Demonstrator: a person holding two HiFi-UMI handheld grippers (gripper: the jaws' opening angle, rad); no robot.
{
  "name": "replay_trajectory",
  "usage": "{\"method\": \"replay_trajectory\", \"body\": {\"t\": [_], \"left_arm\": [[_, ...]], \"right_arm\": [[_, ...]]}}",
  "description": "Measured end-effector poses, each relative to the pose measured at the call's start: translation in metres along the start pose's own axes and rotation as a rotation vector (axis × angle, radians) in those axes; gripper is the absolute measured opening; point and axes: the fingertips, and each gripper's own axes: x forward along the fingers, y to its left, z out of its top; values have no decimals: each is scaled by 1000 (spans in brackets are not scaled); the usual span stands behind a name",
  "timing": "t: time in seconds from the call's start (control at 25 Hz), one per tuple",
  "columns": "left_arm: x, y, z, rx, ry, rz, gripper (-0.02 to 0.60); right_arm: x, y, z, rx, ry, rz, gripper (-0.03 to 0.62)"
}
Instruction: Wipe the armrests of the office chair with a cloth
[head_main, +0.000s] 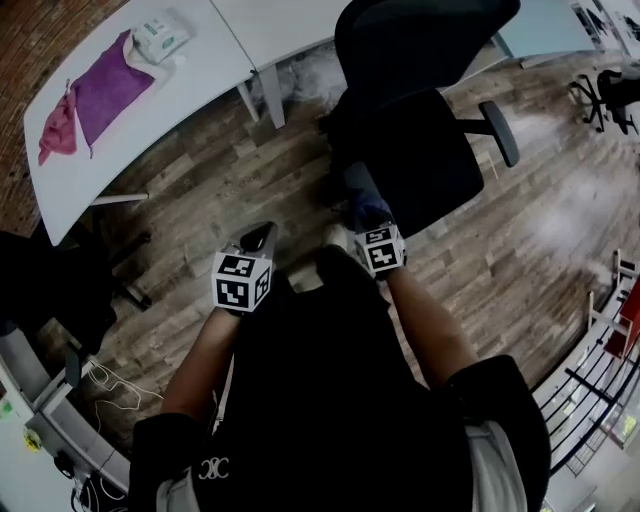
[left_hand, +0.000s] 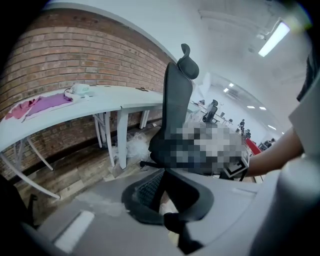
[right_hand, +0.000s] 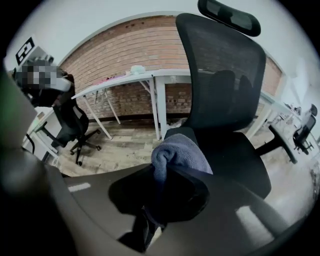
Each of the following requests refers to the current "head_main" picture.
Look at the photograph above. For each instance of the white table with grommet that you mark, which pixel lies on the white table with grommet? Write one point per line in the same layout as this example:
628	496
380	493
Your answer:
280	25

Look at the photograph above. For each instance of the red panel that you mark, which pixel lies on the red panel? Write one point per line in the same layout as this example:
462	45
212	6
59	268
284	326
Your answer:
625	335

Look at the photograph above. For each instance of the purple cloth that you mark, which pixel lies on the purple cloth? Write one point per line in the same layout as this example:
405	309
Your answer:
110	95

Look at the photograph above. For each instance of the person's left forearm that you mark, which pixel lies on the person's left forearm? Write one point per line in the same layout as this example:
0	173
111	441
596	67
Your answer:
200	365

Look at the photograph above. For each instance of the small white table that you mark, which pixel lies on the small white table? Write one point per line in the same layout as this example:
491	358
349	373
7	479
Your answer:
612	20

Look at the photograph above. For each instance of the white and green packet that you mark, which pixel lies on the white and green packet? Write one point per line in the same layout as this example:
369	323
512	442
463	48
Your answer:
162	35

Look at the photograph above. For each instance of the white side desk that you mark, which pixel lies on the white side desk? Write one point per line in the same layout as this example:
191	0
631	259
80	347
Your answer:
65	425

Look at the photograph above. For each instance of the light blue table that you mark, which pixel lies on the light blue table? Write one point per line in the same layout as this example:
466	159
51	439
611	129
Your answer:
545	25

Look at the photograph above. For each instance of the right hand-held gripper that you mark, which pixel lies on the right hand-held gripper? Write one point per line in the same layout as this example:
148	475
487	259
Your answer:
382	252

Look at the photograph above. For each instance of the black office chair without headrest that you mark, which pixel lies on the black office chair without headrest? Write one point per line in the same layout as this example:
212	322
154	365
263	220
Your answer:
50	285

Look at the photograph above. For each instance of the person's black-clothed body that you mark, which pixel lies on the person's black-clothed body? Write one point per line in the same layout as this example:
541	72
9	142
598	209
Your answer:
325	400

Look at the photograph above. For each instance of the black metal railing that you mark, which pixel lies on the black metal railing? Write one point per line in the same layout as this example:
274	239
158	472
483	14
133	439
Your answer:
580	395

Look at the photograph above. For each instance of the person's right forearm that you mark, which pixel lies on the person's right forearm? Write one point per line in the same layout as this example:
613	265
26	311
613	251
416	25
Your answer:
430	330

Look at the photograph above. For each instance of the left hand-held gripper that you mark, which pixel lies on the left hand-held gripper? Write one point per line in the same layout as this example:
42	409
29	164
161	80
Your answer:
240	285

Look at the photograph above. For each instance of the black swivel chair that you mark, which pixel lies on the black swivel chair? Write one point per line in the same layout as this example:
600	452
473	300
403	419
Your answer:
615	92

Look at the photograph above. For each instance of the black mesh office chair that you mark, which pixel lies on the black mesh office chair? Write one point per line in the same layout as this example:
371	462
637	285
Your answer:
425	160

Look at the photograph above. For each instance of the curved white table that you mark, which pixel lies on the curved white table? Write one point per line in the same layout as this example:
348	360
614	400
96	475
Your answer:
200	70

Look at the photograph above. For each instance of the clear plastic wrap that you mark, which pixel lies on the clear plastic wrap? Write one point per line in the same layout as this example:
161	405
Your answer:
310	80

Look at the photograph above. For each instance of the pink cloth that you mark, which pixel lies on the pink cloth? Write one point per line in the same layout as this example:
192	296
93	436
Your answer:
57	132

